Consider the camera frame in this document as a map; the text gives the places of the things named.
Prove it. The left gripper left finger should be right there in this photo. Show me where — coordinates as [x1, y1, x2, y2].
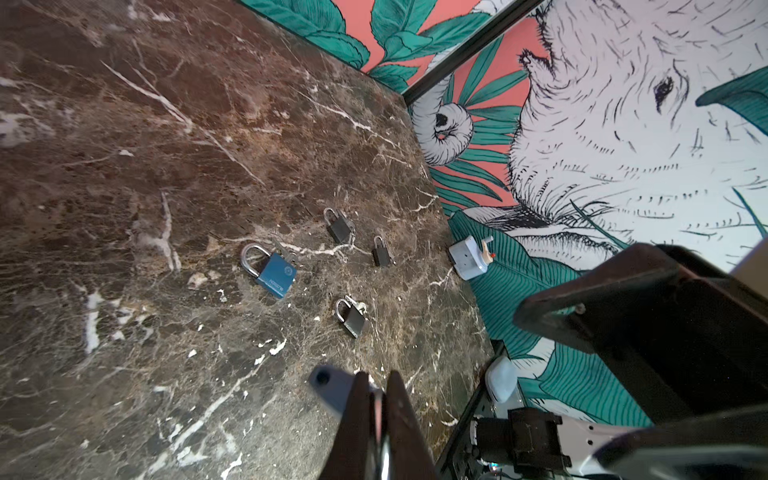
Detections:
[316, 370, 375, 479]

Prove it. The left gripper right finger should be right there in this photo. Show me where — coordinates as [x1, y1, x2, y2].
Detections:
[383, 371, 438, 480]

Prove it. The black padlock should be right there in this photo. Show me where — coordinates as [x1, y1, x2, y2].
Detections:
[372, 235, 392, 267]
[323, 207, 353, 245]
[334, 297, 367, 339]

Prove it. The blue padlock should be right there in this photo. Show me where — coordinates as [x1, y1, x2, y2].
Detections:
[240, 243, 297, 299]

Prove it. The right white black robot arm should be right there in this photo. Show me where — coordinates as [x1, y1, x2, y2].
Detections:
[470, 244, 767, 479]

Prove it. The grey blue pad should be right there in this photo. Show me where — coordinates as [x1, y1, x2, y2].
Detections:
[484, 354, 518, 404]

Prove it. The black mounting rail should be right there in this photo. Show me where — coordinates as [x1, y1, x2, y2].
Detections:
[436, 340, 524, 479]

